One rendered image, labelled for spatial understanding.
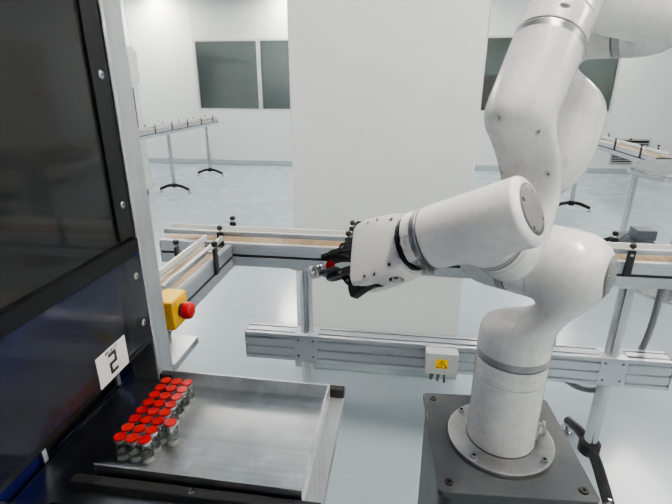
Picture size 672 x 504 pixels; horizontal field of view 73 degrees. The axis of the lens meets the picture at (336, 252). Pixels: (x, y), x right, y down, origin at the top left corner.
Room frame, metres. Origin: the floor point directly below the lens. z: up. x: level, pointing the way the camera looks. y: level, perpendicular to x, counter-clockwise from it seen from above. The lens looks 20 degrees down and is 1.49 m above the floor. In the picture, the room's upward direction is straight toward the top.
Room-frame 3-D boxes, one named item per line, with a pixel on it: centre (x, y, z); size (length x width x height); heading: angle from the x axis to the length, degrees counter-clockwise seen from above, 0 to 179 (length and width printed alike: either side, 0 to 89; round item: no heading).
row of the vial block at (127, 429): (0.70, 0.35, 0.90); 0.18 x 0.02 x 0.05; 171
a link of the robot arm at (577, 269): (0.66, -0.33, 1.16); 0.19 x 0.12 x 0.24; 48
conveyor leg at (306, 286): (1.62, 0.12, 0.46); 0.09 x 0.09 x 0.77; 82
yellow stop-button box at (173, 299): (0.95, 0.39, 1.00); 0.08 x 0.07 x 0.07; 82
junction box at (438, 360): (1.49, -0.40, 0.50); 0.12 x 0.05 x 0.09; 82
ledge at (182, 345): (0.97, 0.43, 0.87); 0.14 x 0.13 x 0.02; 82
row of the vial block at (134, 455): (0.69, 0.33, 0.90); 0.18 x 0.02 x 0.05; 171
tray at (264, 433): (0.67, 0.20, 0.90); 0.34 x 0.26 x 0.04; 81
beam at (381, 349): (1.55, -0.43, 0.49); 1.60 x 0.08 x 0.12; 82
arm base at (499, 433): (0.68, -0.31, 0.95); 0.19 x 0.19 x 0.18
